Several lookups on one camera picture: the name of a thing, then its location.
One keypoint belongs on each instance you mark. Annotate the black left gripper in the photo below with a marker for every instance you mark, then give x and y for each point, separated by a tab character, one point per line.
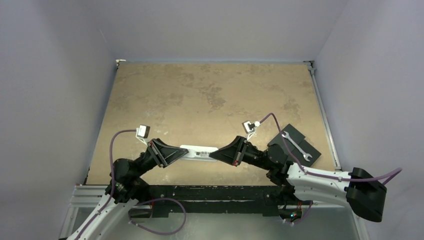
164	154

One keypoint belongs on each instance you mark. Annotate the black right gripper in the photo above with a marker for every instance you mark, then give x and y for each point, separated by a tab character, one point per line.
240	152

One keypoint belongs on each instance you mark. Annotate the white remote control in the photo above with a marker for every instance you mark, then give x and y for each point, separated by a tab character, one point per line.
198	153

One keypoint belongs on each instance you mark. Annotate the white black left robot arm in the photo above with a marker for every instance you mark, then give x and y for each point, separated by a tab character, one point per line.
126	189

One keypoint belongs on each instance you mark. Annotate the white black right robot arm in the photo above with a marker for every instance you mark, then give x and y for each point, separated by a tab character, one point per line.
352	189

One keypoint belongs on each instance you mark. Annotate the silver open-end wrench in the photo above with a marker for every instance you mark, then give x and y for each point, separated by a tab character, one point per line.
307	157

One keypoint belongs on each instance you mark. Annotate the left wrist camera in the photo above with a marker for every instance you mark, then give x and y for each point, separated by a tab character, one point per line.
142	132

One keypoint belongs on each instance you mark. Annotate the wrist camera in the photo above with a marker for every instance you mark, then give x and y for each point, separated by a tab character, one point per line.
250	127
142	132

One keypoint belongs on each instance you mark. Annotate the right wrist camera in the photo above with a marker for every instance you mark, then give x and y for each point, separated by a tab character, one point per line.
250	127

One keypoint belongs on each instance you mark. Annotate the aluminium frame base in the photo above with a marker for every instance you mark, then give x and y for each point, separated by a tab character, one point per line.
317	221

